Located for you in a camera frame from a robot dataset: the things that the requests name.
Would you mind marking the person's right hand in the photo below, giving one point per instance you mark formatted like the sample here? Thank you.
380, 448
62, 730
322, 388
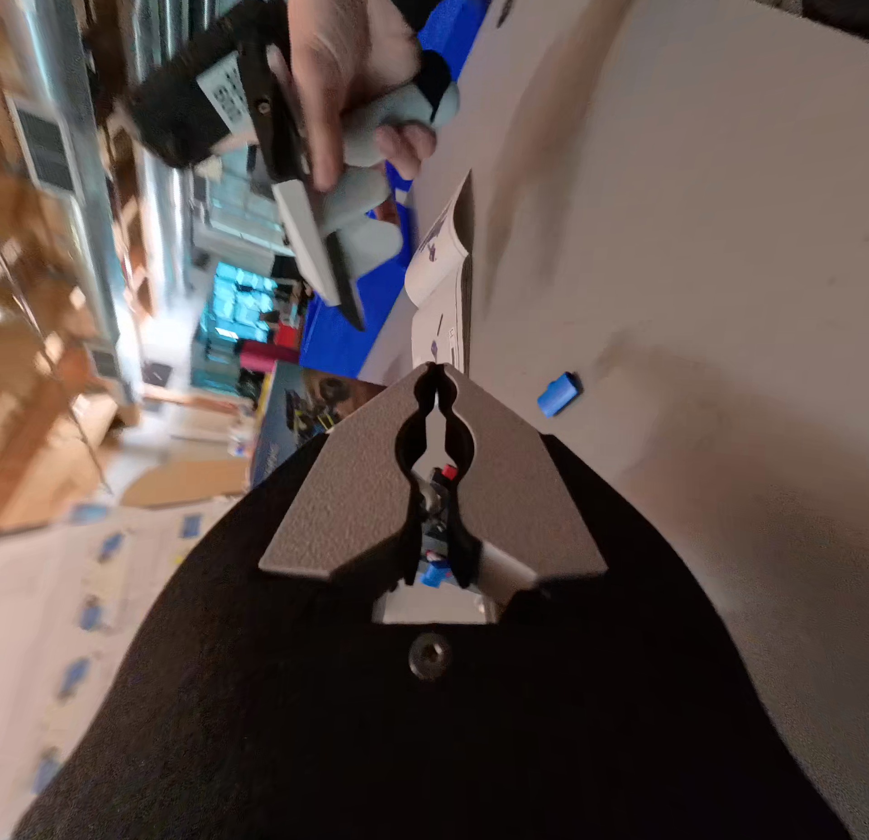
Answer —
339, 46

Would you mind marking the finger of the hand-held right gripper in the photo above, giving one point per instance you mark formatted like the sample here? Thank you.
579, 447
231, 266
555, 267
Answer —
312, 243

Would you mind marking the small blue lego piece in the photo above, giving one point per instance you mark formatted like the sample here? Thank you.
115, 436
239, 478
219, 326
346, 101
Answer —
560, 393

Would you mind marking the white lego instruction booklet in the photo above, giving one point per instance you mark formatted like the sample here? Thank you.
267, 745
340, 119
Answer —
441, 256

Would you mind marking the stack of cardboard boxes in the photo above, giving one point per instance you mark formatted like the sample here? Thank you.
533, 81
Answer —
47, 412

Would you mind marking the blue plastic bin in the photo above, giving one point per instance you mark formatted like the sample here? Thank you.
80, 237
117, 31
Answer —
339, 338

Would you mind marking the grey and yellow lego model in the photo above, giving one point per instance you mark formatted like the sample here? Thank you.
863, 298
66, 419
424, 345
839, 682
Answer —
434, 514

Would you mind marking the flat cardboard box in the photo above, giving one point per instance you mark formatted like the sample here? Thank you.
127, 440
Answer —
183, 480

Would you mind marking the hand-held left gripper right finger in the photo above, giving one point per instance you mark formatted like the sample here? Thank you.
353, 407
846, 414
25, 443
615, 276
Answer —
523, 507

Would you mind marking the teal lit display shelf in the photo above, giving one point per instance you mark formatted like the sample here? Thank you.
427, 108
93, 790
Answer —
234, 311

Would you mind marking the blue lego box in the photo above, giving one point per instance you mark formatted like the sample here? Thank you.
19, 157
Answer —
299, 412

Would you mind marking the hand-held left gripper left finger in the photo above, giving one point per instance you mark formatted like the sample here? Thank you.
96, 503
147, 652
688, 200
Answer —
339, 501

